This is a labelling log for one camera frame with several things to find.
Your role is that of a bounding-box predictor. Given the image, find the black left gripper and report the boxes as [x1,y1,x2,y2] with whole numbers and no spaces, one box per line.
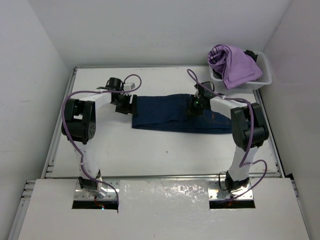
[112,93,137,116]

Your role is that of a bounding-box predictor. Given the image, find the dark blue denim trousers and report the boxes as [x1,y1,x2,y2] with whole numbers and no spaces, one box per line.
[131,94,232,135]

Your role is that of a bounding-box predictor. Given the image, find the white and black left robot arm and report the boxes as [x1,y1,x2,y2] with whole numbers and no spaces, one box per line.
[61,77,140,199]

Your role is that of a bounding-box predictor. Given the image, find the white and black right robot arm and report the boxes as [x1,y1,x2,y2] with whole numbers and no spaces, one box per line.
[187,96,269,193]

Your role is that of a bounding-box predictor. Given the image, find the purple folded garment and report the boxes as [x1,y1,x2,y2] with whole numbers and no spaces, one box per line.
[207,44,263,90]

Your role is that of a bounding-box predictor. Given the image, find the black garment in basket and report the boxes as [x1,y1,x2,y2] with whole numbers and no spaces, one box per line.
[244,50,258,63]

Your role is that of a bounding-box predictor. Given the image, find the white plastic basket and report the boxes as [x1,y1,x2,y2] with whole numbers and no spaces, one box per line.
[209,51,272,90]

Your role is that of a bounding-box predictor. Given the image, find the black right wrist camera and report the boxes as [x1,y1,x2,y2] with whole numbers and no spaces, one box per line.
[194,81,215,99]

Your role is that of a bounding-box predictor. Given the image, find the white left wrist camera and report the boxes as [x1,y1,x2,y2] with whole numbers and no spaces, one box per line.
[123,82,136,94]

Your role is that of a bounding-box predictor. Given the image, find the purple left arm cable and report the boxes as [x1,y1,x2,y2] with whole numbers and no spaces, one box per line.
[61,73,143,202]

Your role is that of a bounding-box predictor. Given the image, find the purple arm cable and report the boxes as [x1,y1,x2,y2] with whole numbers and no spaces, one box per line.
[61,73,143,202]
[186,68,268,202]

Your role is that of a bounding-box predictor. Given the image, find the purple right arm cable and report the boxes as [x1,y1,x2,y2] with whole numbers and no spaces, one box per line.
[186,68,268,202]

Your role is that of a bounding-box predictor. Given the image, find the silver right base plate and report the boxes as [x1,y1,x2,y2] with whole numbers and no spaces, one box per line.
[207,174,254,202]

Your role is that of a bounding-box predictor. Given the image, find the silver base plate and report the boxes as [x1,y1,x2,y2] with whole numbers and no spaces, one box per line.
[73,177,120,201]
[207,174,254,202]

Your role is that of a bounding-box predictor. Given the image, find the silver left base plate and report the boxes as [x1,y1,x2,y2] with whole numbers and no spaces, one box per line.
[73,177,120,201]

